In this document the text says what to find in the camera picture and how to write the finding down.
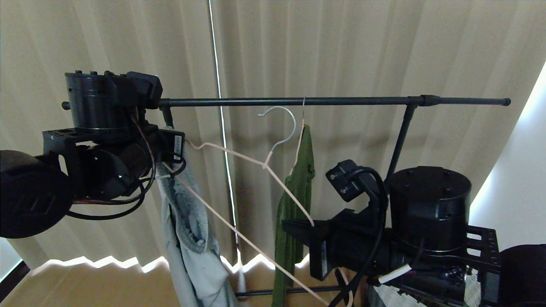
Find green printed shirt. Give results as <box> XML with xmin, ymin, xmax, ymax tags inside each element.
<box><xmin>272</xmin><ymin>125</ymin><xmax>316</xmax><ymax>307</ymax></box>

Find beige curtain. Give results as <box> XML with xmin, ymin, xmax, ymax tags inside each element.
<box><xmin>0</xmin><ymin>0</ymin><xmax>546</xmax><ymax>273</ymax></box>

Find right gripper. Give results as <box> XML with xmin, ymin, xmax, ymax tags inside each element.
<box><xmin>309</xmin><ymin>209</ymin><xmax>410</xmax><ymax>282</ymax></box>

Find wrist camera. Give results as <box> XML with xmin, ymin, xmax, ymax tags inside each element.
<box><xmin>126</xmin><ymin>72</ymin><xmax>163</xmax><ymax>109</ymax></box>
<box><xmin>326</xmin><ymin>160</ymin><xmax>389</xmax><ymax>214</ymax></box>

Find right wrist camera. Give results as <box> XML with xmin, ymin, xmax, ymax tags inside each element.
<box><xmin>326</xmin><ymin>160</ymin><xmax>389</xmax><ymax>214</ymax></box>

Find white laundry basket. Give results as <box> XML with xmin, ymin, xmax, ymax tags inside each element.
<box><xmin>367</xmin><ymin>271</ymin><xmax>482</xmax><ymax>307</ymax></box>

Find pale grey shorts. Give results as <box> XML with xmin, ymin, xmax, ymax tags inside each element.
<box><xmin>156</xmin><ymin>162</ymin><xmax>239</xmax><ymax>307</ymax></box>

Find black clothes rack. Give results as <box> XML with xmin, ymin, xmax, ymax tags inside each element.
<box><xmin>62</xmin><ymin>95</ymin><xmax>511</xmax><ymax>307</ymax></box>

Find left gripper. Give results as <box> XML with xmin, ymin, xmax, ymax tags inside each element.
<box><xmin>81</xmin><ymin>128</ymin><xmax>186</xmax><ymax>201</ymax></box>

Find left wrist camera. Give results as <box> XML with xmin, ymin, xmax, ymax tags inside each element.
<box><xmin>126</xmin><ymin>72</ymin><xmax>163</xmax><ymax>109</ymax></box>

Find pink clothes hanger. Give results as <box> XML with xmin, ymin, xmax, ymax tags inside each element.
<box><xmin>290</xmin><ymin>97</ymin><xmax>307</xmax><ymax>175</ymax></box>
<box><xmin>186</xmin><ymin>106</ymin><xmax>354</xmax><ymax>307</ymax></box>

